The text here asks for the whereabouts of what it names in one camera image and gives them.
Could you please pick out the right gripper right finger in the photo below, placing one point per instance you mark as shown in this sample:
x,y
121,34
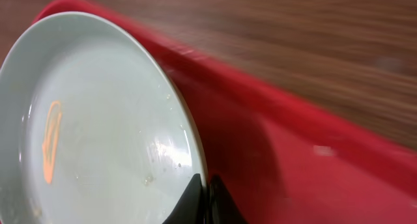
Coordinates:
x,y
221,206

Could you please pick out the red plastic tray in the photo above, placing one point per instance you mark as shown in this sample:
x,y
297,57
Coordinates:
x,y
282,159

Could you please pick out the light blue top plate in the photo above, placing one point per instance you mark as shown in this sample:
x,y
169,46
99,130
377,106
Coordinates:
x,y
92,129

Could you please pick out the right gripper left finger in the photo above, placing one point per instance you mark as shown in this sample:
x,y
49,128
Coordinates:
x,y
190,209

